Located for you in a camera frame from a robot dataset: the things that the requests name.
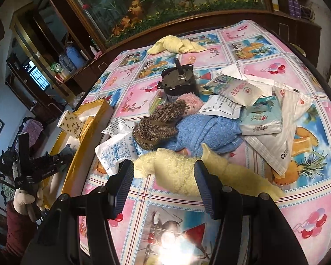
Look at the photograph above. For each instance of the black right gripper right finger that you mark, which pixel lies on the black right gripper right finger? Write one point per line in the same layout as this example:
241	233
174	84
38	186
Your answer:
253	230

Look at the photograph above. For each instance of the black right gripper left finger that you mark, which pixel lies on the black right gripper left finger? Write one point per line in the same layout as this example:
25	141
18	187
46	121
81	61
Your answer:
76	229

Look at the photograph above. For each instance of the blue fluffy cloth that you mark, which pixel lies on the blue fluffy cloth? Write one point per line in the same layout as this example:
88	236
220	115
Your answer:
66	155

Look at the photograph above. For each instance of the lemon print tissue pack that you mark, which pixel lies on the lemon print tissue pack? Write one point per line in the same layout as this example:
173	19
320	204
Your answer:
71	124

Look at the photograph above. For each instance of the white blue desiccant packet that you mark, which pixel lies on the white blue desiccant packet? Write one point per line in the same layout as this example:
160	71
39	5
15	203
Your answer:
115	150

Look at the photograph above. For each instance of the white plastic mailer bag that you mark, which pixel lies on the white plastic mailer bag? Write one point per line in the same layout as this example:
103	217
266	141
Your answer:
276	149

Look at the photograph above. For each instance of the yellow fluffy towel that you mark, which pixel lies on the yellow fluffy towel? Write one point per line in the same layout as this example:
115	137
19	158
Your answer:
175	173

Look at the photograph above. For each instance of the blue knitted towel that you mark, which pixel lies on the blue knitted towel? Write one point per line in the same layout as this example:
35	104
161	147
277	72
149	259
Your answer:
221	135

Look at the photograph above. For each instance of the teal cartoon tissue pack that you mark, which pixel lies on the teal cartoon tissue pack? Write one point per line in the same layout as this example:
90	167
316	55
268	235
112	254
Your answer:
264	117

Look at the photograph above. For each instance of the white paper packet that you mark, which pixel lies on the white paper packet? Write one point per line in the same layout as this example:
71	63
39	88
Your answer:
221	106

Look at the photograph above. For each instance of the brown yarn skein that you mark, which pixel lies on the brown yarn skein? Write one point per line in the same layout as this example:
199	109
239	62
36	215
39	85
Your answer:
160	126

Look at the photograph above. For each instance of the pink fluffy ball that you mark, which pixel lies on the pink fluffy ball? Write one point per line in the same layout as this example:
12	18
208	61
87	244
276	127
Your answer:
192	103

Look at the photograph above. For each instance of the landscape print white pouch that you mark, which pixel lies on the landscape print white pouch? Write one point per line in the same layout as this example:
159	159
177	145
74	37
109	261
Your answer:
239	91

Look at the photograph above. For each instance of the white printed desiccant packet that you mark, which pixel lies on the white printed desiccant packet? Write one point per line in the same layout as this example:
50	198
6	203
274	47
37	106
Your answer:
118	125

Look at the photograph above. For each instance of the yellow green sticks bag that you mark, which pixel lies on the yellow green sticks bag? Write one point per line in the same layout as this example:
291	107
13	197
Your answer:
159	99

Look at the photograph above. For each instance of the white gloved left hand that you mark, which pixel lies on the white gloved left hand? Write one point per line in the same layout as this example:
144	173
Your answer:
24	203

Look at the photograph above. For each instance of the dark red left sleeve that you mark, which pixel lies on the dark red left sleeve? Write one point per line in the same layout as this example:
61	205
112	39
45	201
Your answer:
21	230

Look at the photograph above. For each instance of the floral patterned tablecloth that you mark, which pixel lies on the floral patterned tablecloth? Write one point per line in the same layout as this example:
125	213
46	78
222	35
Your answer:
157	226

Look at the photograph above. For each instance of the yellow taped foam box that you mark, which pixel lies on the yellow taped foam box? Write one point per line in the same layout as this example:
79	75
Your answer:
73	179

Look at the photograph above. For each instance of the blue water jug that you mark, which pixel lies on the blue water jug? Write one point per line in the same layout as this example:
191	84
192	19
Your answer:
75	56

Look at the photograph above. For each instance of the black electric motor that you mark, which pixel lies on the black electric motor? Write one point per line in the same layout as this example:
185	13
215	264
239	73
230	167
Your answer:
178	80

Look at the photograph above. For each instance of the yellow towel at table back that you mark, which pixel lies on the yellow towel at table back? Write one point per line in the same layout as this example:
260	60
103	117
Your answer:
175	45

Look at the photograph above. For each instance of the purple bottles on shelf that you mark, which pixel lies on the purple bottles on shelf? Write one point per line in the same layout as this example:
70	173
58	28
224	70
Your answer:
294	8

